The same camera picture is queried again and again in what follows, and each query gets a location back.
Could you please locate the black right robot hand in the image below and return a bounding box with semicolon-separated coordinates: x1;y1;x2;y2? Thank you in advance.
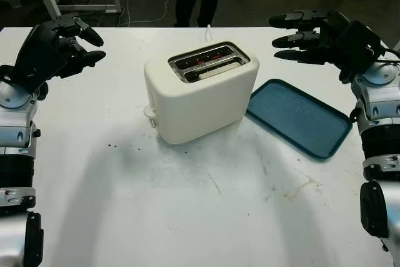
269;10;351;68

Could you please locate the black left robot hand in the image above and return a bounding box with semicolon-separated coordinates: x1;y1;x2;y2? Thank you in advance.
18;14;106;79

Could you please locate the pale toast slice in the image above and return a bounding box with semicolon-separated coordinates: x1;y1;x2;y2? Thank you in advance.
198;61;244;80

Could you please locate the cream white two-slot toaster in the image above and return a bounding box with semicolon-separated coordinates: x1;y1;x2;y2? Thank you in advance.
142;41;260;146

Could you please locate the blue rectangular tray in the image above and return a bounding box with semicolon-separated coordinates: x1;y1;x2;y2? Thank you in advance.
246;78;353;163

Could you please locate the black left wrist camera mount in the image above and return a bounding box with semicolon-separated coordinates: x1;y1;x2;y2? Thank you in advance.
14;37;69;93

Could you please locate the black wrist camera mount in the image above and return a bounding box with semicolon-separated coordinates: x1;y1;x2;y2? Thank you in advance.
14;37;69;93
337;20;383;84

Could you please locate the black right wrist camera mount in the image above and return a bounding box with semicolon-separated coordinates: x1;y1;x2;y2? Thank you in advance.
337;20;383;84

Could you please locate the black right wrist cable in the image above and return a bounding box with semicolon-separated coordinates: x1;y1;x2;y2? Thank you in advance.
365;46;400;65

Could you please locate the white toaster power cord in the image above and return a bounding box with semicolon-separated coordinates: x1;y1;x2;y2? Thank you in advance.
202;24;215;44

